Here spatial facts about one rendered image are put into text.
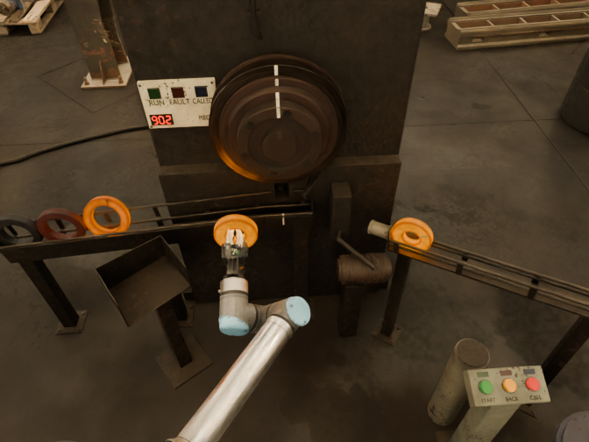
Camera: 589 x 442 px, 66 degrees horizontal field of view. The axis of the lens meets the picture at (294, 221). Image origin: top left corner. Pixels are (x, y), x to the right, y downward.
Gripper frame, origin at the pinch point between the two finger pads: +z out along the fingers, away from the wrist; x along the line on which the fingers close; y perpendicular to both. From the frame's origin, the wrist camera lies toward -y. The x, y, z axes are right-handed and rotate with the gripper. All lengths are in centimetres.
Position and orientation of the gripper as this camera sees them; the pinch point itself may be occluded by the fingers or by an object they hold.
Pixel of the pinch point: (235, 229)
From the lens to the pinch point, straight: 160.4
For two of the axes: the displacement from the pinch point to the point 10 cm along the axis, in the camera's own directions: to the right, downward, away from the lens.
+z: -0.5, -8.8, 4.7
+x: -10.0, 0.5, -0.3
